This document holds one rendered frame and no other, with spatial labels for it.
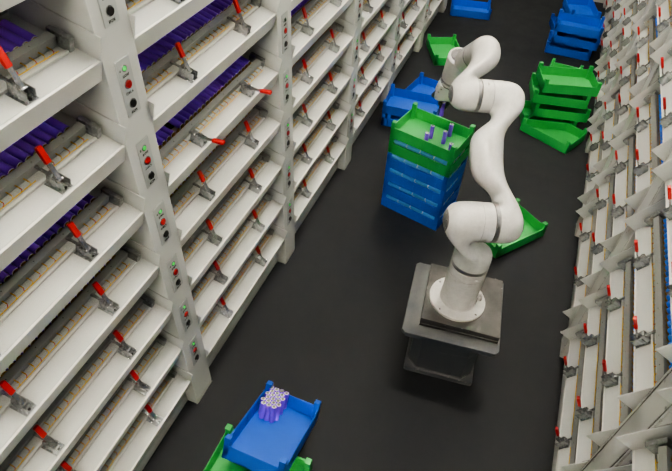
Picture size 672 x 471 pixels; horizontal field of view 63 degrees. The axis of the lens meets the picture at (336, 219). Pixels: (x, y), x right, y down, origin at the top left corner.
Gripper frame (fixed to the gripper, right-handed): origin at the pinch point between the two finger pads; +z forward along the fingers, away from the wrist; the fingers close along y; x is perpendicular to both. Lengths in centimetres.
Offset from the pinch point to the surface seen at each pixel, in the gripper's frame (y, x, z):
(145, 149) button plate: -80, -80, -94
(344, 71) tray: -43.4, 16.9, 7.1
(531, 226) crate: 50, -35, 45
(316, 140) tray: -53, -15, 14
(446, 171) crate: 3.6, -26.9, 10.1
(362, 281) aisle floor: -28, -73, 27
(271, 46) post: -63, -25, -61
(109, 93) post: -82, -77, -110
